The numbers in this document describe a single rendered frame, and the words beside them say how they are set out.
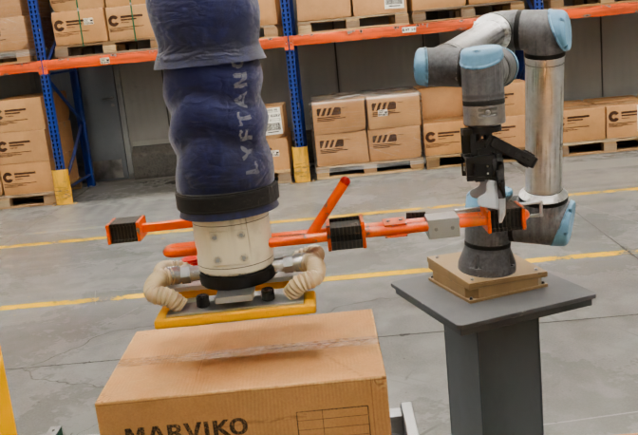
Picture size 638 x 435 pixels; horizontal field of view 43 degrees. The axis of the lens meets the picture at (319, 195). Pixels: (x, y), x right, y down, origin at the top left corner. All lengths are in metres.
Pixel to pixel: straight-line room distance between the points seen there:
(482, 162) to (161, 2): 0.75
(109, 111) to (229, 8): 8.94
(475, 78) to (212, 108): 0.55
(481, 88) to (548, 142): 0.78
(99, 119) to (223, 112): 8.96
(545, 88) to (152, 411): 1.42
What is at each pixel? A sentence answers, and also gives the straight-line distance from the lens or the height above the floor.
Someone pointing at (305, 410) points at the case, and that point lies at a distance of 1.70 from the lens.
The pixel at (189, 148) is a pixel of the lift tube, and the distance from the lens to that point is 1.68.
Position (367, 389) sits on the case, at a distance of 1.68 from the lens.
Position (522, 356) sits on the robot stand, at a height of 0.53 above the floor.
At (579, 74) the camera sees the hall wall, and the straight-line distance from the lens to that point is 10.66.
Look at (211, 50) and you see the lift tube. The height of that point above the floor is 1.63.
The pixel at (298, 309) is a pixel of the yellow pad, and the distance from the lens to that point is 1.68.
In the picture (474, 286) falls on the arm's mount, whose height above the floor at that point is 0.81.
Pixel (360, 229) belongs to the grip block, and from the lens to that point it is 1.73.
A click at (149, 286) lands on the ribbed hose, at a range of 1.75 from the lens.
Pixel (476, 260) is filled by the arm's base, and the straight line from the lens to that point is 2.66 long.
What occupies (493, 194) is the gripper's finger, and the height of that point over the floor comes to 1.26.
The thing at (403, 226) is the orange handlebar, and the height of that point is 1.21.
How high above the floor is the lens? 1.65
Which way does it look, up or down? 12 degrees down
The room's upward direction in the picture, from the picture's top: 6 degrees counter-clockwise
